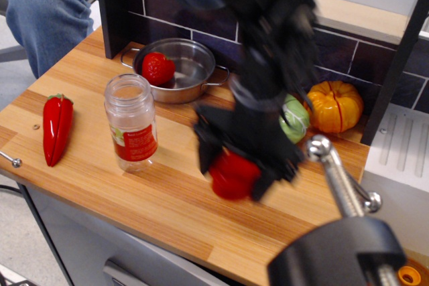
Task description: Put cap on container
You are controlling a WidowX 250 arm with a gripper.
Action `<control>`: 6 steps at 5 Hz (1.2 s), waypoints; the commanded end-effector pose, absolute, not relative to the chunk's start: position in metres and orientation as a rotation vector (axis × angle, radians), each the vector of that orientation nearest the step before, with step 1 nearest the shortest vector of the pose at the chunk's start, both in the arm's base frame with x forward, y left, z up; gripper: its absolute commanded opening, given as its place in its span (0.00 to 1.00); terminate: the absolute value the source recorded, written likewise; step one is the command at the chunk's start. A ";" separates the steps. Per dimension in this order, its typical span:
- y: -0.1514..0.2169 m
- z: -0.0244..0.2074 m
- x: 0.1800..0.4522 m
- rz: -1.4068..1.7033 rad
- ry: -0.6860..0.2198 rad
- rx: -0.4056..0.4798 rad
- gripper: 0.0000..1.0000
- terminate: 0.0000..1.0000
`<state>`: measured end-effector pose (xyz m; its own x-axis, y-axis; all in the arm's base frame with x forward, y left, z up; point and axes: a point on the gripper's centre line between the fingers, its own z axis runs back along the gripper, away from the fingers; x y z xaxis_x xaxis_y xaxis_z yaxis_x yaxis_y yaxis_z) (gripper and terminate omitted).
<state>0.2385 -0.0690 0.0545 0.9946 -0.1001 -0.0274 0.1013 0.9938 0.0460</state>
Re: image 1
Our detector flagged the orange toy pumpkin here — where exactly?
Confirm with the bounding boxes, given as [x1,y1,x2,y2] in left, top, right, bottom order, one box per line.
[304,80,364,133]

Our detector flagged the green toy cabbage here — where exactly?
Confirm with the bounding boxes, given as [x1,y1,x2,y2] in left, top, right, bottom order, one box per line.
[279,94,310,144]

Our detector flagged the clear plastic jar red label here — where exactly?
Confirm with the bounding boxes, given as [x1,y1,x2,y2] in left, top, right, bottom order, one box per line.
[104,74,158,172]

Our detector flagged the red toy chili pepper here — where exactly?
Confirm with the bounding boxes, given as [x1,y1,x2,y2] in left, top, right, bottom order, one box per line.
[43,94,74,167]

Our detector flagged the dark shelf frame with backsplash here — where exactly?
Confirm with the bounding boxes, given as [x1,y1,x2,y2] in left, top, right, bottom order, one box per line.
[99,0,428,145]

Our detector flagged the person leg in blue jeans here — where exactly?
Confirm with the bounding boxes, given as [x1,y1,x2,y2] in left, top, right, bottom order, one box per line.
[6,0,94,78]

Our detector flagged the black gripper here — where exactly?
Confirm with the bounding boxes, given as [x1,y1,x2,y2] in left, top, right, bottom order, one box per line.
[194,92,304,202]

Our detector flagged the steel ball-end rod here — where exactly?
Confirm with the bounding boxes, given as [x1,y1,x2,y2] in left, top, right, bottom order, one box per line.
[0,151,22,168]

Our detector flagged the red toy strawberry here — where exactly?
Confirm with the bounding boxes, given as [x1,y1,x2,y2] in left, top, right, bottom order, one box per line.
[141,52,176,86]

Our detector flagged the white dish drainer sink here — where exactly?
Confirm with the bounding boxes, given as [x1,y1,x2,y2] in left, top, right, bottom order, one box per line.
[362,104,428,255]

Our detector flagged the orange plastic knob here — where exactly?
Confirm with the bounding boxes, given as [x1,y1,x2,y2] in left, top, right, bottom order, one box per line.
[397,266,422,286]

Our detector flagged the black clamp with steel screw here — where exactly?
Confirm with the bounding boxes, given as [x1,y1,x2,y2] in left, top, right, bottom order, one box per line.
[267,135,406,285]

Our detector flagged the red plastic cap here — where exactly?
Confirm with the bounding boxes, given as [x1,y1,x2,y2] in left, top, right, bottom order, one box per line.
[208,149,261,200]

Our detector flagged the grey cabinet drawer handle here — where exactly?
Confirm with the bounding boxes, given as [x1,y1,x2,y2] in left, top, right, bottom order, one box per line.
[103,261,147,286]

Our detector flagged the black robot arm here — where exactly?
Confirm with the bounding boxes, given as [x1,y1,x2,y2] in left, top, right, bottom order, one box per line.
[179,0,317,201]

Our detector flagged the small steel pot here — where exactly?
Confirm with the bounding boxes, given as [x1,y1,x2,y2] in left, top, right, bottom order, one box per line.
[121,38,230,104]

